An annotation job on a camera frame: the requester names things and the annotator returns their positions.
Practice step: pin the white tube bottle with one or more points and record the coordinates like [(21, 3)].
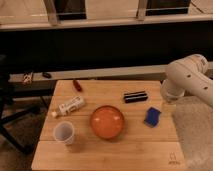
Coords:
[(69, 106)]

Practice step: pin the small red object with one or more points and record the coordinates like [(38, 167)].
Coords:
[(77, 85)]

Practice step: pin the small black object on ledge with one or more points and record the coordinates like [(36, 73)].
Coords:
[(46, 75)]

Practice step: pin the translucent plastic cup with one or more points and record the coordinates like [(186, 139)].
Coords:
[(64, 132)]

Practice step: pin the patterned object on ledge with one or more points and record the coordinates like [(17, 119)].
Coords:
[(28, 78)]

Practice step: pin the black striped block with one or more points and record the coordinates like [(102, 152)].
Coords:
[(135, 97)]

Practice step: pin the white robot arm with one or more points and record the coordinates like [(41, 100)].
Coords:
[(188, 74)]

